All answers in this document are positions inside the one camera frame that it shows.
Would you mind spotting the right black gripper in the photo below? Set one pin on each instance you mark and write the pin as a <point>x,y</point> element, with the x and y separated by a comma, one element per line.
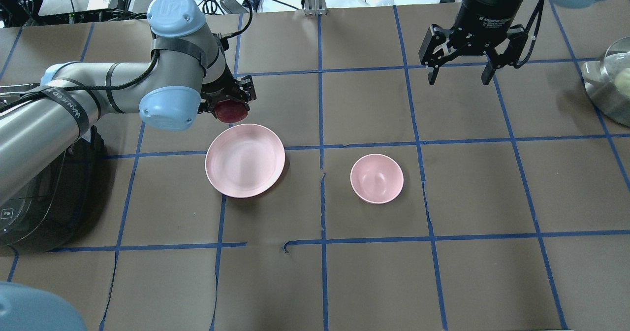
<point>485,17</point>

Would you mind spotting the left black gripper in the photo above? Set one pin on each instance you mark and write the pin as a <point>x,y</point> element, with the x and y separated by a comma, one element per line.
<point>220,93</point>

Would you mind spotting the red apple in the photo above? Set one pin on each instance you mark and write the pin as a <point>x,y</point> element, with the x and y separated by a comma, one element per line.
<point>230,111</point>

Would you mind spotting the pink bowl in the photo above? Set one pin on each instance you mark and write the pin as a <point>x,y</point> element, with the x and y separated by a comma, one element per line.
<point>376,178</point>

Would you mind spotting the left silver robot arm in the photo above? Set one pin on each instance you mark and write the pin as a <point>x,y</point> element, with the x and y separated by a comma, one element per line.
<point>187,75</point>

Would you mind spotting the pink plate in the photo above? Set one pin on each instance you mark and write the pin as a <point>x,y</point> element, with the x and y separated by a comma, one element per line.
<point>245,160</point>

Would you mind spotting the steel steamer pot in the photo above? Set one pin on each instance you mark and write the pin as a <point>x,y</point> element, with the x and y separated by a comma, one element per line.
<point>598,76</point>

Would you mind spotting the white steamed bun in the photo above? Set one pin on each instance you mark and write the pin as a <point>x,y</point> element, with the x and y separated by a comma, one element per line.
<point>622,82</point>

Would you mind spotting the dark grey rice cooker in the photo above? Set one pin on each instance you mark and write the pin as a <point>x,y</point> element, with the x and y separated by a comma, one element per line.
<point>39,208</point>

